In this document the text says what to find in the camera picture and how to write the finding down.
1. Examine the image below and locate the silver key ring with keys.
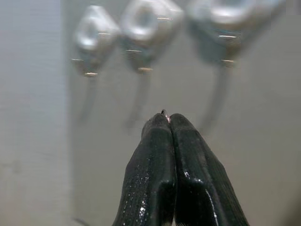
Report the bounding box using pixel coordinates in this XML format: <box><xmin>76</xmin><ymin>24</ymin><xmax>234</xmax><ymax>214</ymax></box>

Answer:
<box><xmin>160</xmin><ymin>109</ymin><xmax>172</xmax><ymax>123</ymax></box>

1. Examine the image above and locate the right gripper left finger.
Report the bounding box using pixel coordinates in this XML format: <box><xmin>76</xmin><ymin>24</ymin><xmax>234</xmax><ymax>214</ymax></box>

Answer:
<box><xmin>111</xmin><ymin>113</ymin><xmax>177</xmax><ymax>226</ymax></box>

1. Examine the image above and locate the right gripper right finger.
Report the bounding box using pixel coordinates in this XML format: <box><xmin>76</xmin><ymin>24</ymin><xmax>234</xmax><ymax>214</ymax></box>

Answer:
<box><xmin>169</xmin><ymin>113</ymin><xmax>250</xmax><ymax>226</ymax></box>

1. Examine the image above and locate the grey hook rack plate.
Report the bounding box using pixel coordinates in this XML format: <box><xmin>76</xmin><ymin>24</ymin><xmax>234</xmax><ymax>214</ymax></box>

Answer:
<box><xmin>60</xmin><ymin>0</ymin><xmax>301</xmax><ymax>226</ymax></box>

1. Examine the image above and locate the silver metal wall hook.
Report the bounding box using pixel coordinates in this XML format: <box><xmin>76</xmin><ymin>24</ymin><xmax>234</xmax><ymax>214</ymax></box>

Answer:
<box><xmin>119</xmin><ymin>0</ymin><xmax>184</xmax><ymax>129</ymax></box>
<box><xmin>187</xmin><ymin>0</ymin><xmax>284</xmax><ymax>134</ymax></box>
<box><xmin>71</xmin><ymin>5</ymin><xmax>120</xmax><ymax>124</ymax></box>

